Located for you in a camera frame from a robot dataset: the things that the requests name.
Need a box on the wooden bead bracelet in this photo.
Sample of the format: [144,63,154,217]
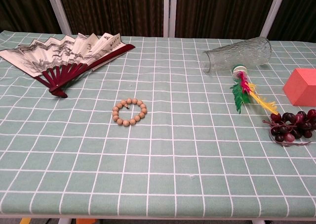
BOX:
[112,98,148,126]

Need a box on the green white checked tablecloth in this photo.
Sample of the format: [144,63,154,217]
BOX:
[0,30,316,220]

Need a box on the colourful feather shuttlecock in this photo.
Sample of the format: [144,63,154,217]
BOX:
[230,64,279,116]

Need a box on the clear textured glass vase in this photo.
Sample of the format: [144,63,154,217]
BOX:
[199,36,273,75]

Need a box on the dark brown screen panel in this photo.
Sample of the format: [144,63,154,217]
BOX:
[175,0,278,39]
[0,0,62,34]
[56,0,165,37]
[268,0,316,42]

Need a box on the ink painting paper folding fan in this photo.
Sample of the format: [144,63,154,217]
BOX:
[0,32,136,98]

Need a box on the dark purple grape bunch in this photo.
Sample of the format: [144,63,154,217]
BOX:
[262,109,316,147]

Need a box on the orange foam cube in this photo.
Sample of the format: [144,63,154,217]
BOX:
[282,68,316,107]

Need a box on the white screen frame post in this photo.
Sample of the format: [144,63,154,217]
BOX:
[44,0,73,36]
[162,0,178,38]
[259,0,289,40]

